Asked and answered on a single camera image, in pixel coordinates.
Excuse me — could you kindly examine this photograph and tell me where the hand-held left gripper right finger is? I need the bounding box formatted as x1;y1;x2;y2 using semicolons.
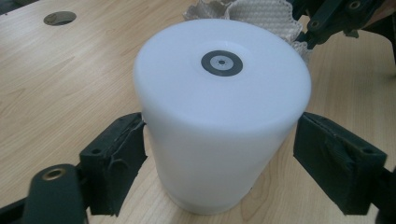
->
292;111;389;217

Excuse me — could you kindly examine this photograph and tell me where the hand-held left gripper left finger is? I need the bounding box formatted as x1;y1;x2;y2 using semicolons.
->
78;112;148;217

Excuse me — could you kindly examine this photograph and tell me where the beige cloth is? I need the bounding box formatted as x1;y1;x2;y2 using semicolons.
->
182;0;315;64

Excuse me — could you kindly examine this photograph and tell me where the white cylinder with dark ring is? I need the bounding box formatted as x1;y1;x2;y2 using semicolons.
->
133;18;313;217

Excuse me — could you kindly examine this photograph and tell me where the dark round table grommet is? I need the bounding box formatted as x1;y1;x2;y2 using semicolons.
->
43;10;78;27

